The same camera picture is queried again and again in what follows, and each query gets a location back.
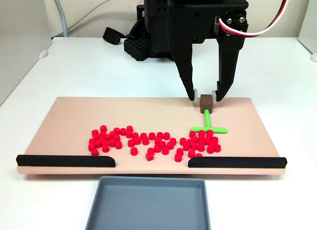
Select green T-tool with brown handle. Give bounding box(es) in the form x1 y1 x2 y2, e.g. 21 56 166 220
190 94 228 134

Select black table clamp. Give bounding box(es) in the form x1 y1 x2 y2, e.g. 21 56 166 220
103 26 126 45

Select thick grey cable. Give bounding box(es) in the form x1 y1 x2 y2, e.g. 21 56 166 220
51 0 69 38

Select black rail strip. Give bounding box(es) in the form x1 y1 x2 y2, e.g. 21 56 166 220
187 156 288 169
16 155 116 168

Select beige board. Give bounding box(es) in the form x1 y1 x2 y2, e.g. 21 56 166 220
16 96 288 176

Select grey tray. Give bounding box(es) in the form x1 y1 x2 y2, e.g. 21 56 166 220
85 175 211 230

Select red white black servo cable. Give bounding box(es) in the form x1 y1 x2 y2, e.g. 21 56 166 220
217 0 292 38

